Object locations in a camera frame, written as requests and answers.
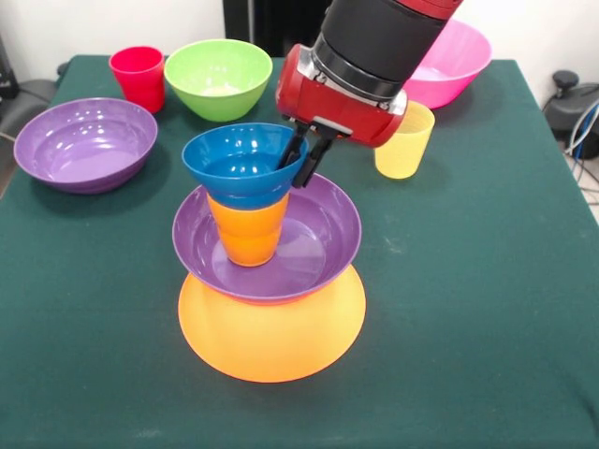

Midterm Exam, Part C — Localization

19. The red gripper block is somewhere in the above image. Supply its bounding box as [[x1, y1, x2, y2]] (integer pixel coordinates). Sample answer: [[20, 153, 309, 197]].
[[275, 44, 409, 189]]

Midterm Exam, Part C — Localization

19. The blue plastic bowl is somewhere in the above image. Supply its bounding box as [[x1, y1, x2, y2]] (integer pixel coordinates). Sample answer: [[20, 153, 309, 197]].
[[181, 122, 310, 210]]

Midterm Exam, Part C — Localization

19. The purple plastic bowl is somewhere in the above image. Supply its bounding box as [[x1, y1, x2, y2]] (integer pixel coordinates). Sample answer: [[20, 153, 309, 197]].
[[13, 97, 159, 196], [171, 172, 363, 301]]

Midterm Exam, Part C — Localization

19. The orange plastic cup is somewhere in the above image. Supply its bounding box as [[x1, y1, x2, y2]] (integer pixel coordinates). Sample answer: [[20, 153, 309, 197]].
[[207, 194, 290, 268]]

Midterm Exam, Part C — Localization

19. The green plastic bowl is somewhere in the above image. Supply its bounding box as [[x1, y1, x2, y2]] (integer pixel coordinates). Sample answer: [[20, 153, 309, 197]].
[[163, 38, 274, 123]]

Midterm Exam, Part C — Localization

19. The large pink plastic bowl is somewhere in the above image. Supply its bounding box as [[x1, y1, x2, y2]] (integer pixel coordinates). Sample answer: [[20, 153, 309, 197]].
[[404, 19, 493, 110]]

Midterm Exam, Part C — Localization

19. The large yellow-orange plastic bowl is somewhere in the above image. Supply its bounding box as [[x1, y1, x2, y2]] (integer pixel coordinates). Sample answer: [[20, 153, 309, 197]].
[[178, 264, 368, 384]]

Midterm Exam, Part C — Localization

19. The yellow plastic cup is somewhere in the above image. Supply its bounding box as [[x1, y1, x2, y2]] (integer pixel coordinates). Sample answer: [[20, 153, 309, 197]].
[[373, 101, 436, 180]]

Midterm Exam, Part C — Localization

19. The red plastic cup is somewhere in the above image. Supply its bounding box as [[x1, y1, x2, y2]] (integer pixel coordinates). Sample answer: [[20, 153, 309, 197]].
[[109, 45, 166, 114]]

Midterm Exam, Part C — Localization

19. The dark green table cloth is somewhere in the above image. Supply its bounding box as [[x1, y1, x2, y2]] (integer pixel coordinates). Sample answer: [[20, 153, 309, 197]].
[[0, 54, 599, 449]]

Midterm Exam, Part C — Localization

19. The black floor stand base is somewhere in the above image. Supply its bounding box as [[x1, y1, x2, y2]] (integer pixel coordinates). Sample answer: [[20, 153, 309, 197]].
[[542, 69, 599, 137], [0, 77, 62, 141]]

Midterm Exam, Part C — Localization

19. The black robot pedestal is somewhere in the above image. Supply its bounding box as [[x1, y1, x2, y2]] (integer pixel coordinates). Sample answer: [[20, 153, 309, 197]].
[[224, 0, 333, 59]]

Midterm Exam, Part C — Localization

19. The floor cable bundle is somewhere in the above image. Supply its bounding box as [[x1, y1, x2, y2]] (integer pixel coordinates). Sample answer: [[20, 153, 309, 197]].
[[563, 100, 599, 188]]

